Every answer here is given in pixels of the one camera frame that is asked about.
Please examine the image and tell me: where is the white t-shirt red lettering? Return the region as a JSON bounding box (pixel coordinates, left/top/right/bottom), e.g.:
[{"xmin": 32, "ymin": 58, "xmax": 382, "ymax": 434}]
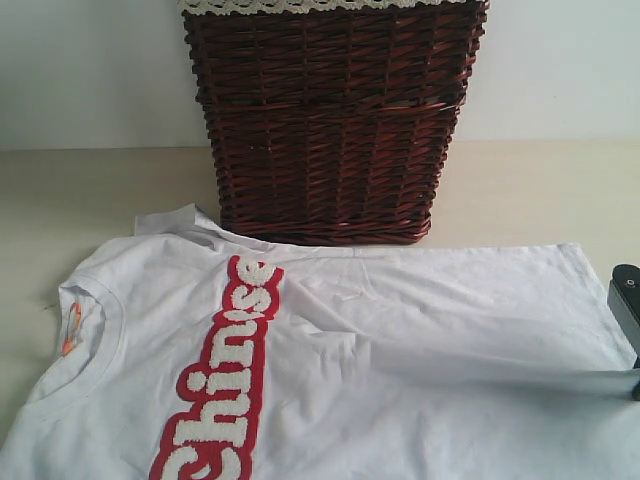
[{"xmin": 1, "ymin": 205, "xmax": 639, "ymax": 479}]

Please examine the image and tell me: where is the dark brown wicker basket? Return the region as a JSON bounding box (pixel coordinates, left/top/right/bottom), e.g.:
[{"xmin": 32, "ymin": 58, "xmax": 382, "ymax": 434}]
[{"xmin": 181, "ymin": 1, "xmax": 489, "ymax": 245}]

